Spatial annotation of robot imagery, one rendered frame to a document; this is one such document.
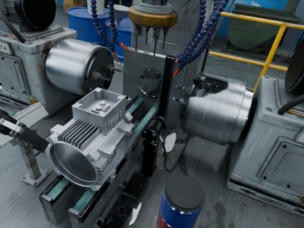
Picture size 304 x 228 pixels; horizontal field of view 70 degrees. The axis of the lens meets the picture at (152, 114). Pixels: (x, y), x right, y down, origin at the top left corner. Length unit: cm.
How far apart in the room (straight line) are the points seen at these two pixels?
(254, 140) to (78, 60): 70
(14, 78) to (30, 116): 44
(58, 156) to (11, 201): 26
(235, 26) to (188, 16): 386
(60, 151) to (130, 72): 52
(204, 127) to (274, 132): 21
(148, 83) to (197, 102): 34
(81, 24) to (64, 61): 184
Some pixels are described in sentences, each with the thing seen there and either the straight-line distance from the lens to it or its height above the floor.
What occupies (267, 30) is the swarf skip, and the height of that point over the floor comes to 58.
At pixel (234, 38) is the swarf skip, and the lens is 489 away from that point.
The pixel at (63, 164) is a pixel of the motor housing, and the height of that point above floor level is 97.
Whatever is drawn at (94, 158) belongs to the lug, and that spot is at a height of 108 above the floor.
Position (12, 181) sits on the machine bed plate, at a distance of 94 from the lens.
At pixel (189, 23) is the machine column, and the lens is 102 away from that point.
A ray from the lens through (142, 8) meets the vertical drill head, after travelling 80.
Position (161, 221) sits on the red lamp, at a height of 115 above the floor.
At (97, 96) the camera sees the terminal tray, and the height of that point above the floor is 113.
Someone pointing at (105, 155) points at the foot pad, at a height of 106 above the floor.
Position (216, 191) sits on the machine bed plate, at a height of 80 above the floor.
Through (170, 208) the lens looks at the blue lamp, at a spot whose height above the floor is 120.
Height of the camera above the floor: 149
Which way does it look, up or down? 36 degrees down
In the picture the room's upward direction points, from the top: 7 degrees clockwise
